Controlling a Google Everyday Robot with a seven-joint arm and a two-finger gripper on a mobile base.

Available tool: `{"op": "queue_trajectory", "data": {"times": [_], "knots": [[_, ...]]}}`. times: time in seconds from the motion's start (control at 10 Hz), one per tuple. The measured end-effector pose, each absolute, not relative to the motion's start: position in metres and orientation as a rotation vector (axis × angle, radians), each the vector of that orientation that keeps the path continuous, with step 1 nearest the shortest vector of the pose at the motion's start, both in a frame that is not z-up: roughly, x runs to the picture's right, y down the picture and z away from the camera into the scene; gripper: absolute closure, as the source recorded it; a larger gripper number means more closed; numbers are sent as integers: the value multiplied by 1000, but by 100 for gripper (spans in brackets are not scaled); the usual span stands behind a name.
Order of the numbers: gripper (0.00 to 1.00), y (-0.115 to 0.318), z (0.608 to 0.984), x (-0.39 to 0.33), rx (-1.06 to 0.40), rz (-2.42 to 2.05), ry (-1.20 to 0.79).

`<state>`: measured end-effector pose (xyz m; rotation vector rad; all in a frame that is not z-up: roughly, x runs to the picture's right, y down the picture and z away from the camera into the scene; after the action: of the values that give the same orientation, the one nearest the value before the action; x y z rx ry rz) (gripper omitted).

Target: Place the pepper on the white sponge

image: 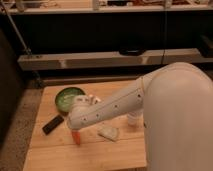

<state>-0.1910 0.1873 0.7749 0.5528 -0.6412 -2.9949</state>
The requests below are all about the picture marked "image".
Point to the white sponge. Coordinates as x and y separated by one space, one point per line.
109 132

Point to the dark round object on shelf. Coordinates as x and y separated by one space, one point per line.
131 51

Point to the clear plastic cup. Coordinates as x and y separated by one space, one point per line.
132 119

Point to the white tube bottle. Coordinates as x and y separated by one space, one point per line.
94 99

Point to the wooden shelf rack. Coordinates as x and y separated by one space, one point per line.
50 42

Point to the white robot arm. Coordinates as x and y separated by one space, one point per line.
176 102

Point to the black remote control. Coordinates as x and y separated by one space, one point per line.
51 125

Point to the green bowl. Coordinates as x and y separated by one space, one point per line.
64 98

